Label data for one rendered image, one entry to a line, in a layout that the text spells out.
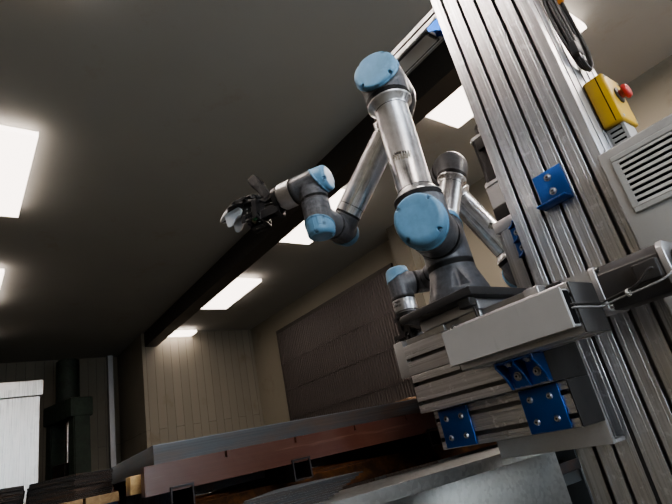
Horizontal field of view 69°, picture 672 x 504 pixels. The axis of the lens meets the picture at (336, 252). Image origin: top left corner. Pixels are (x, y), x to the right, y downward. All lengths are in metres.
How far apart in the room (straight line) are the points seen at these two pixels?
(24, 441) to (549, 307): 5.72
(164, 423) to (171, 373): 0.82
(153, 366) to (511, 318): 8.27
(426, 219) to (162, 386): 8.07
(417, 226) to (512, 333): 0.31
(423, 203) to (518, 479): 0.97
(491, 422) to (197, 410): 8.08
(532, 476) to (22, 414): 5.30
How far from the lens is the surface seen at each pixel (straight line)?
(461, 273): 1.17
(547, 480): 1.82
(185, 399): 9.01
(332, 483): 1.21
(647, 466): 1.20
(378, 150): 1.38
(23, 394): 6.21
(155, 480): 1.21
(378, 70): 1.29
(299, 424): 1.37
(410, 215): 1.08
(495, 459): 1.43
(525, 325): 0.91
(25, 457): 6.16
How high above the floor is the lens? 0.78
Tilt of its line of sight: 21 degrees up
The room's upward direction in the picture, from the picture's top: 12 degrees counter-clockwise
